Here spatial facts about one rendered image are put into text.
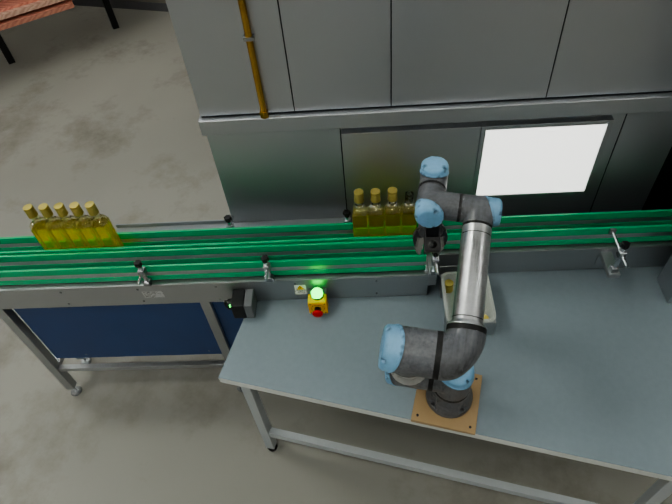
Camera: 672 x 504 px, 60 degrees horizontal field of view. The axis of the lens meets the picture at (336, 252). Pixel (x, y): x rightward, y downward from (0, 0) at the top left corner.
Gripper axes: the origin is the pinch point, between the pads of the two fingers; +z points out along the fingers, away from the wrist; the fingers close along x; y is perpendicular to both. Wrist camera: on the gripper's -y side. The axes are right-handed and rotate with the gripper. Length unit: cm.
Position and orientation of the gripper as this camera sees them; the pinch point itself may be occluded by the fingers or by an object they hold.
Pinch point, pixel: (428, 253)
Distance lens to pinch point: 182.5
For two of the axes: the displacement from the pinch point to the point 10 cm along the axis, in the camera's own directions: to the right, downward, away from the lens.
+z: 0.7, 6.4, 7.7
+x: -10.0, 0.3, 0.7
